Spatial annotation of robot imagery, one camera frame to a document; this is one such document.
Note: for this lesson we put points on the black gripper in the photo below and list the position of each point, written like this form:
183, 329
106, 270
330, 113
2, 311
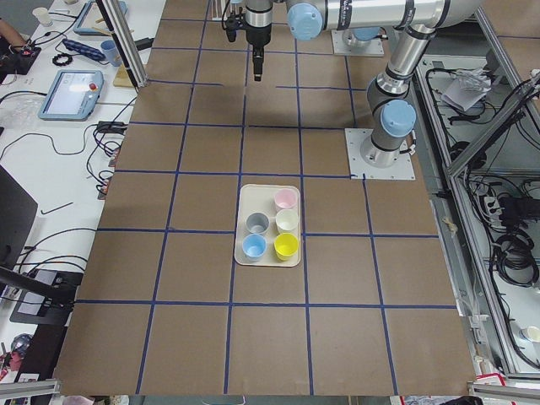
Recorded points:
257, 36

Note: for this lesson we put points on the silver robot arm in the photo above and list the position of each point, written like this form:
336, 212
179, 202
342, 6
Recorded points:
417, 20
360, 36

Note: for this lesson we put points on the pink plastic cup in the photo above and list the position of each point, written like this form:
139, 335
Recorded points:
285, 198

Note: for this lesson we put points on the white plastic cup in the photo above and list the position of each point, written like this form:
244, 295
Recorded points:
287, 221

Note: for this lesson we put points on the grey plastic cup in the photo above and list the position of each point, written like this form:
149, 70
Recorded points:
257, 223

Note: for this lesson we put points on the blue plastic cup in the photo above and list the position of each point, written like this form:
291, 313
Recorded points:
254, 247

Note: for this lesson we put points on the yellow plastic cup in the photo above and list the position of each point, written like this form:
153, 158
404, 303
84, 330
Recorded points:
286, 246

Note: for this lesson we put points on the white paper cup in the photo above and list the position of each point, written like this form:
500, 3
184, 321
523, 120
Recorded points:
43, 17

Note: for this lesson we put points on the cream plastic tray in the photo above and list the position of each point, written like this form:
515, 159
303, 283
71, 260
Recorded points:
268, 230

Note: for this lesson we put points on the wooden board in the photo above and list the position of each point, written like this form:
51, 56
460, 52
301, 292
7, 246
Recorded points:
123, 78

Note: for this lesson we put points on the blue mug on desk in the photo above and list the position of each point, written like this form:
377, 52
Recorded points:
109, 49

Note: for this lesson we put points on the far teach pendant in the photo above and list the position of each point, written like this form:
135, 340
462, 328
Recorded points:
90, 21

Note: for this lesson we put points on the teach pendant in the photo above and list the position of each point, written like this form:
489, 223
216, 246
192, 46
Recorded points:
90, 21
72, 96

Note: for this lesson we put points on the near teach pendant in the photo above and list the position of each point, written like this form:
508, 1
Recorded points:
72, 96

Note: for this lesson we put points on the crumpled white paper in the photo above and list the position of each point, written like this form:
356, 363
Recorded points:
467, 88

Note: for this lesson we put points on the black allen key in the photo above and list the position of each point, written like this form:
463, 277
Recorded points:
53, 210

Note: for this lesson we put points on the black monitor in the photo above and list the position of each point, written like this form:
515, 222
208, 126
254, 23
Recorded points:
18, 210

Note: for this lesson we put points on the white wire rack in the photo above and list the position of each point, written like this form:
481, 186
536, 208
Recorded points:
217, 8

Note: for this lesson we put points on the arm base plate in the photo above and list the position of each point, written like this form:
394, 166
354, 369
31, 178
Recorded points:
367, 162
373, 49

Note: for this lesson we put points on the aluminium frame post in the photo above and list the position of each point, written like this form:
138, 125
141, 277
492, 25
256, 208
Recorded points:
117, 24

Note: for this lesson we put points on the black ring part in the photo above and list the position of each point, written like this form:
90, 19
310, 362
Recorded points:
62, 59

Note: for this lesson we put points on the paper cup under frame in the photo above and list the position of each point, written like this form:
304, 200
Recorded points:
531, 334

